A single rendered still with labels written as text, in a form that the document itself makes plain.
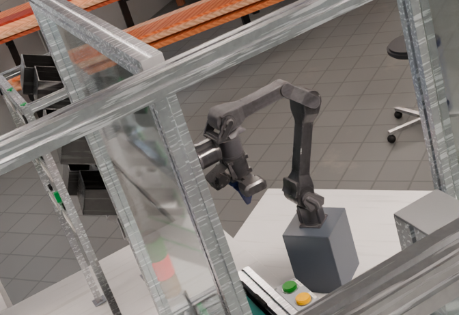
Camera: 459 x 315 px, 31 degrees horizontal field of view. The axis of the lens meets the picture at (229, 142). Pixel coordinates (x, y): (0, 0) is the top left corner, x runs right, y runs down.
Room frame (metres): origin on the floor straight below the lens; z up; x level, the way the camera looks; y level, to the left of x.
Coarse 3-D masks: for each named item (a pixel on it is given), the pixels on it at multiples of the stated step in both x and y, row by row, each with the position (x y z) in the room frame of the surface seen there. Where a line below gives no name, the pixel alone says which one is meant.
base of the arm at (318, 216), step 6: (300, 210) 1.90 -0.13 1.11; (306, 210) 1.88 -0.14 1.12; (318, 210) 1.88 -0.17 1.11; (300, 216) 1.91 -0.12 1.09; (306, 216) 1.89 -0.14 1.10; (312, 216) 1.88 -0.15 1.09; (318, 216) 1.88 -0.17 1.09; (324, 216) 1.90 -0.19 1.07; (306, 222) 1.89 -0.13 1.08; (312, 222) 1.88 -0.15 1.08; (318, 222) 1.88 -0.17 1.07
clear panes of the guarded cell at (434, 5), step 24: (432, 0) 0.97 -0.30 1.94; (456, 0) 0.92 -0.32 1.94; (432, 24) 0.98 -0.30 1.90; (456, 24) 0.93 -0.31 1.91; (432, 48) 0.98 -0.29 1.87; (456, 48) 0.94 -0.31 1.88; (432, 72) 0.99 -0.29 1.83; (456, 72) 0.95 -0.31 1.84; (456, 96) 0.95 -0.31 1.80; (456, 120) 0.96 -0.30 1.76; (456, 144) 0.97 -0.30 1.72; (456, 168) 0.98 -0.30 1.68; (456, 192) 0.99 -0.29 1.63; (456, 312) 0.42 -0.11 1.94
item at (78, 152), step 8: (72, 144) 1.91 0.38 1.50; (80, 144) 1.91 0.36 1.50; (64, 152) 1.90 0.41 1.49; (72, 152) 1.91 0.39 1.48; (80, 152) 1.91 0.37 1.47; (88, 152) 1.91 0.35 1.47; (64, 160) 1.90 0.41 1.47; (72, 160) 1.91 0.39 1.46; (80, 160) 1.91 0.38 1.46; (88, 160) 1.91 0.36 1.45
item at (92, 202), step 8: (80, 176) 2.00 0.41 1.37; (88, 176) 2.03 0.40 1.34; (96, 176) 2.04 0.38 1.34; (80, 184) 1.99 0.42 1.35; (88, 184) 2.03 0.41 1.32; (96, 184) 2.03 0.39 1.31; (104, 184) 2.04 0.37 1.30; (80, 192) 1.98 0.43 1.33; (88, 192) 1.91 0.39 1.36; (96, 192) 1.91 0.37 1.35; (104, 192) 1.91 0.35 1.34; (80, 200) 1.96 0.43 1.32; (88, 200) 1.90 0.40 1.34; (96, 200) 1.91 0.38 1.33; (104, 200) 1.91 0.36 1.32; (88, 208) 1.90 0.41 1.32; (96, 208) 1.91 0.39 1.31; (104, 208) 1.91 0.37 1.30; (112, 208) 1.91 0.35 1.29
